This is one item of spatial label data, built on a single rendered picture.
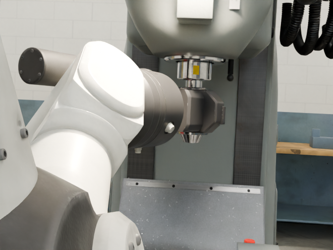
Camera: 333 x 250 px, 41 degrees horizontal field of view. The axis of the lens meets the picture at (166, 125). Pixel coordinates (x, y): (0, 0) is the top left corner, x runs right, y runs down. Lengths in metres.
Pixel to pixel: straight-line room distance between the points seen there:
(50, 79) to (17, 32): 4.88
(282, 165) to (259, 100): 3.95
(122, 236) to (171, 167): 0.84
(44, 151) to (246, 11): 0.33
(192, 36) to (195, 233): 0.54
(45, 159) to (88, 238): 0.14
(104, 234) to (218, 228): 0.82
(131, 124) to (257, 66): 0.68
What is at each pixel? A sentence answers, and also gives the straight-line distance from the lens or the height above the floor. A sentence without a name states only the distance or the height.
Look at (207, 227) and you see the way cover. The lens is 0.98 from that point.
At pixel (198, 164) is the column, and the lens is 1.00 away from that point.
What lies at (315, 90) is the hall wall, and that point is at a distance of 4.97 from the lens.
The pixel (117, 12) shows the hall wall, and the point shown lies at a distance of 5.01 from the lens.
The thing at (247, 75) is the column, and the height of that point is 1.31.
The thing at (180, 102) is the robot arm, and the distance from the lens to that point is 0.49.
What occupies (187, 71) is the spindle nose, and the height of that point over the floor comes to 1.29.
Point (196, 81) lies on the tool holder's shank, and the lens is 0.61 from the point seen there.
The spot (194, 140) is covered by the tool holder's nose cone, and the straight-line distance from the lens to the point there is 0.61.
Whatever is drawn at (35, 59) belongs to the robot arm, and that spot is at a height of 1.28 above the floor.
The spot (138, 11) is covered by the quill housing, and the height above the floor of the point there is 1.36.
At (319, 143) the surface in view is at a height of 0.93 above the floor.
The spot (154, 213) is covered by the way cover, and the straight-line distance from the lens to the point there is 0.99.
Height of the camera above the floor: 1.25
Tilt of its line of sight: 3 degrees down
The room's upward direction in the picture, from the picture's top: 3 degrees clockwise
